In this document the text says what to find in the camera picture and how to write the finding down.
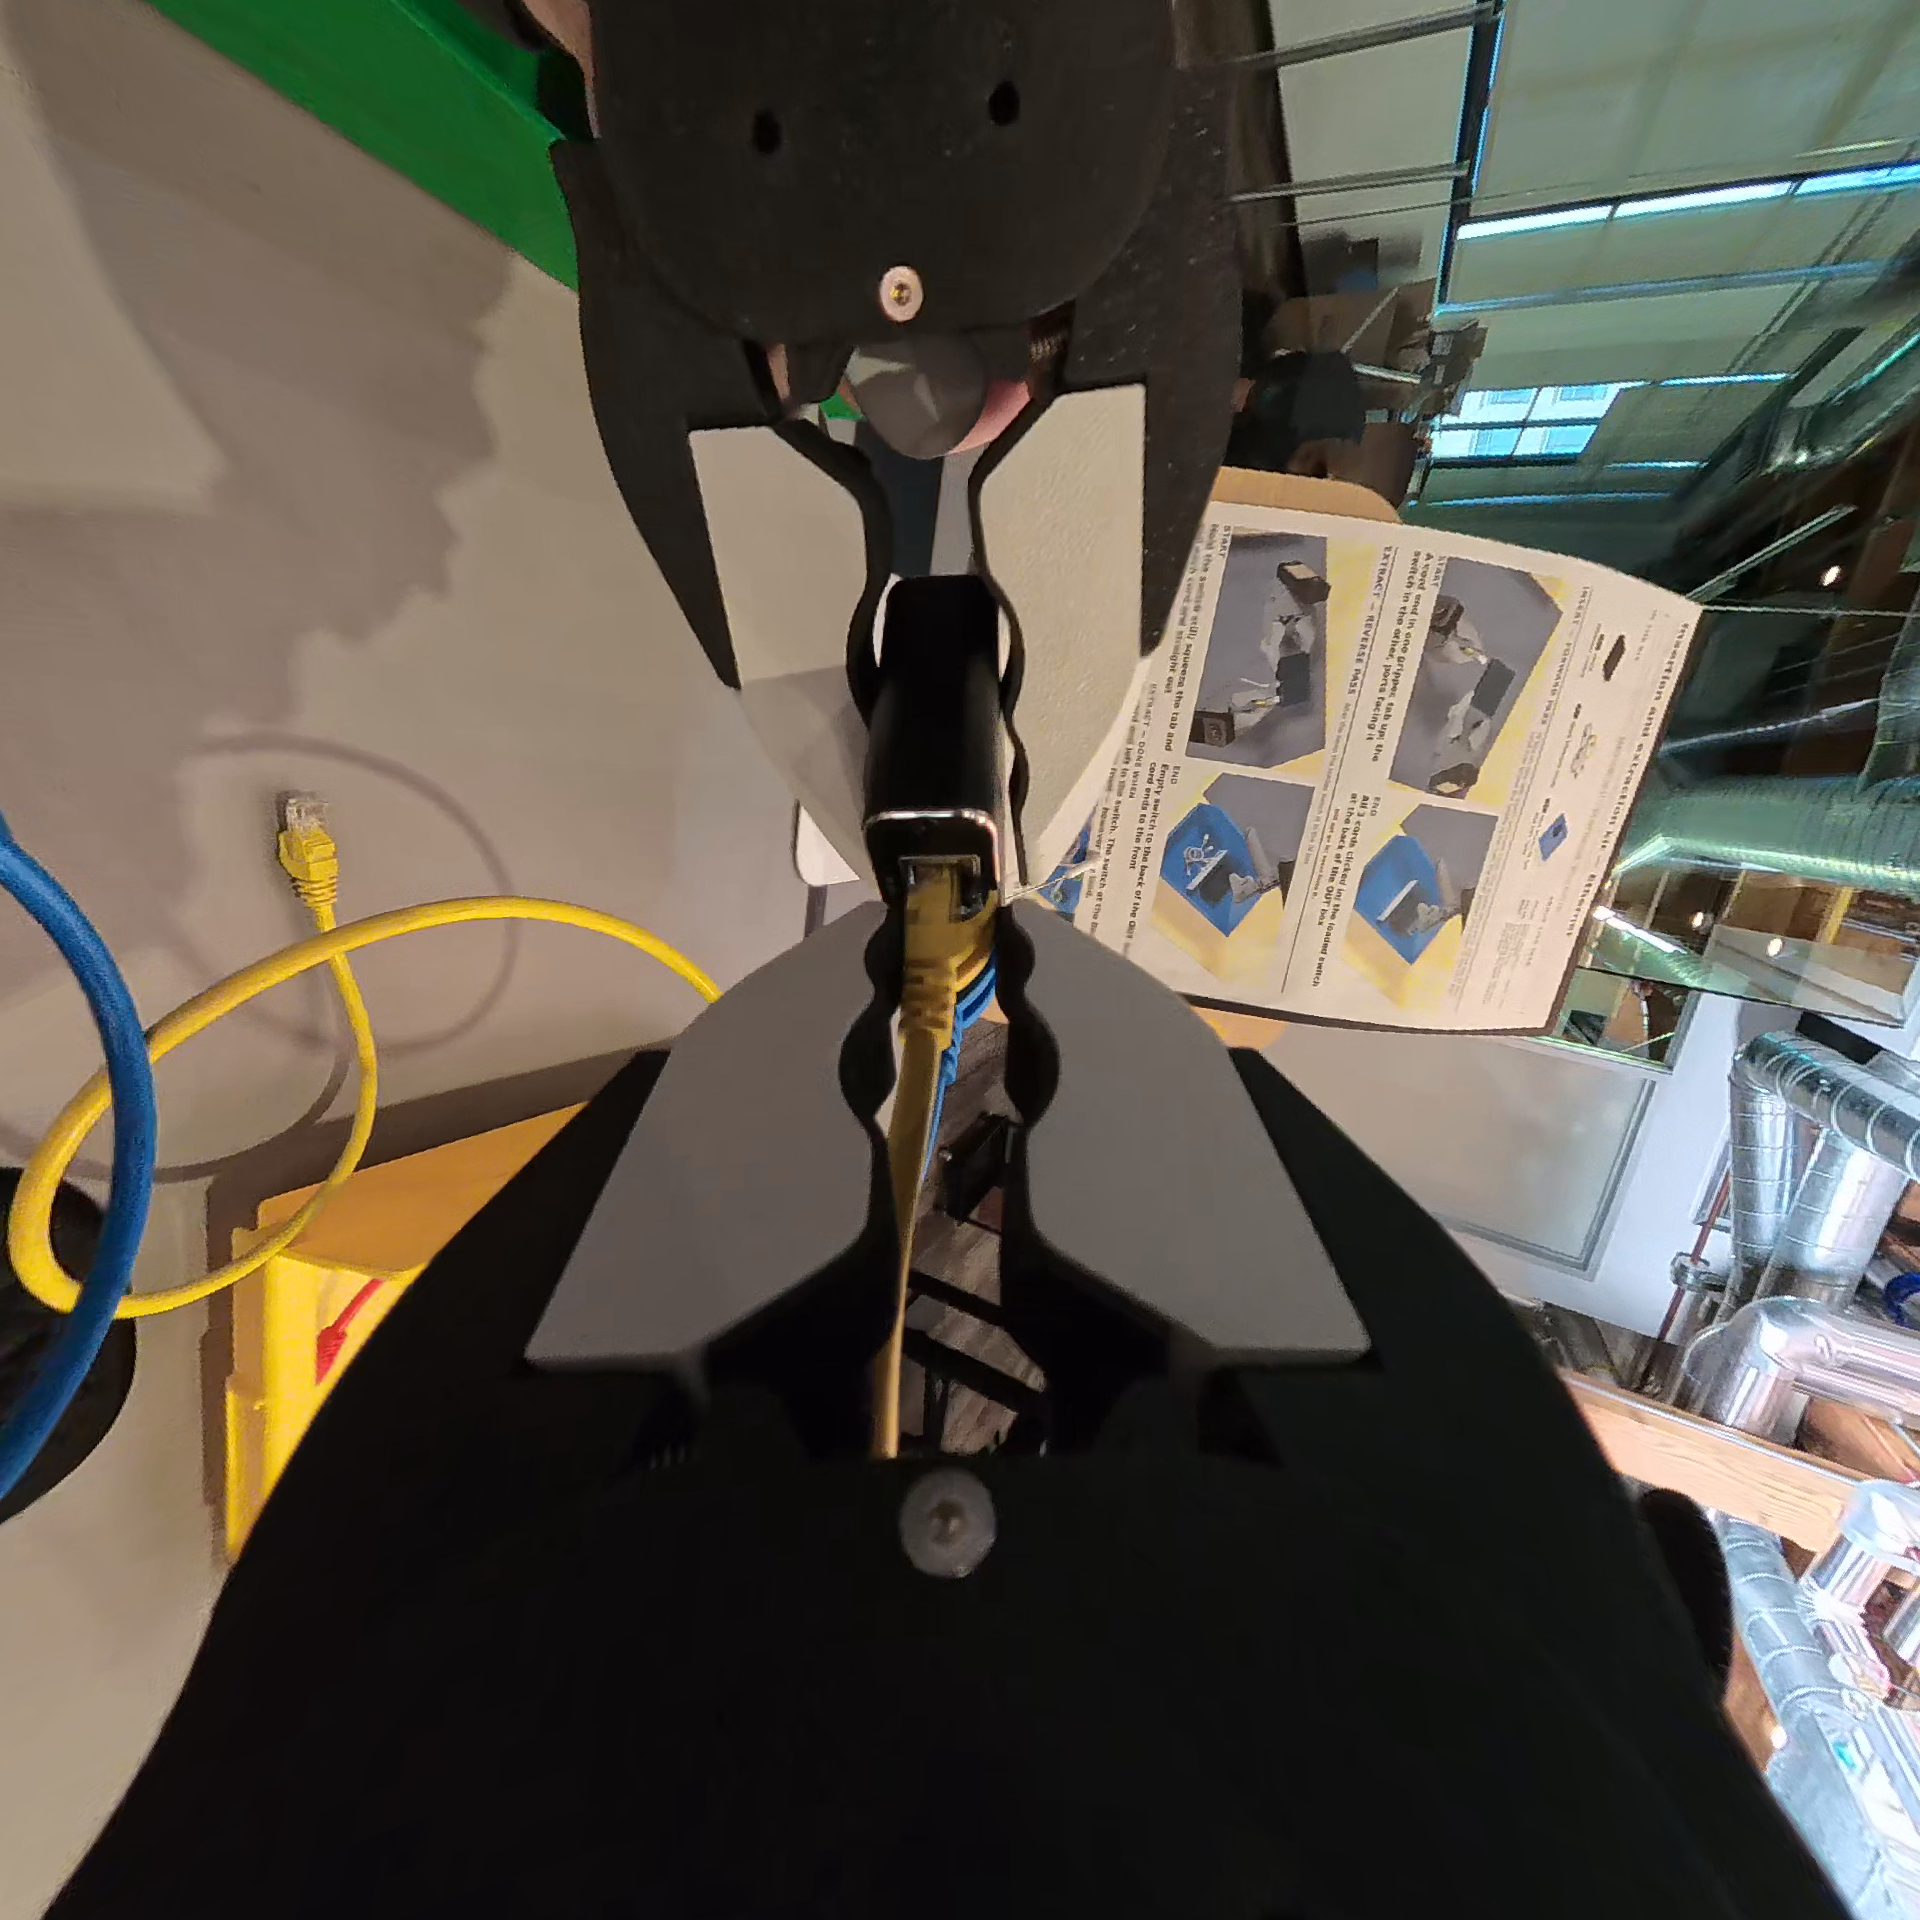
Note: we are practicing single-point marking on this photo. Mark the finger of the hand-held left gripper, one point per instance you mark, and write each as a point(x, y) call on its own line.
point(781, 570)
point(1073, 599)

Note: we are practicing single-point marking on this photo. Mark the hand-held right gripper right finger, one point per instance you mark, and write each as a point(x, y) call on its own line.
point(1185, 1202)

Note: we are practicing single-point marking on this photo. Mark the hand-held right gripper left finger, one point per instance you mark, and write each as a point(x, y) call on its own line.
point(722, 1202)

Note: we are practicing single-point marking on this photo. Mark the black ethernet splitter box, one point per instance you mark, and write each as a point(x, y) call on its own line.
point(931, 706)

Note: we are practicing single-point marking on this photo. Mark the yellow plastic bin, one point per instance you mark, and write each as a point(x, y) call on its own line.
point(377, 1202)

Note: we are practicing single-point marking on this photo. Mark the green plastic bin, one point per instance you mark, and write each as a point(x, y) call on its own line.
point(421, 106)

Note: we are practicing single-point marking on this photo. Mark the person's left hand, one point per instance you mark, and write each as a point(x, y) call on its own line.
point(1010, 418)

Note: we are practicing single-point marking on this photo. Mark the black metal rack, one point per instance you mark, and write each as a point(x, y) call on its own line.
point(985, 1171)

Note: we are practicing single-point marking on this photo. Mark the wooden clipboard with instruction sheet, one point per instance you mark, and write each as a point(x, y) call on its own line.
point(1349, 751)

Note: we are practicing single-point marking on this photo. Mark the wooden beam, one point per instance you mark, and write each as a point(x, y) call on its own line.
point(1724, 1454)

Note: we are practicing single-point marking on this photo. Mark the black mesh wrist pad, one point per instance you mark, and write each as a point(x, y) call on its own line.
point(20, 1350)

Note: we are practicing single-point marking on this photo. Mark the silver insulated duct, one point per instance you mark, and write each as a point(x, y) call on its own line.
point(1787, 1350)

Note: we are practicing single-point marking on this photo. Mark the spiral metal duct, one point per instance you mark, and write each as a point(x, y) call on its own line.
point(1801, 832)

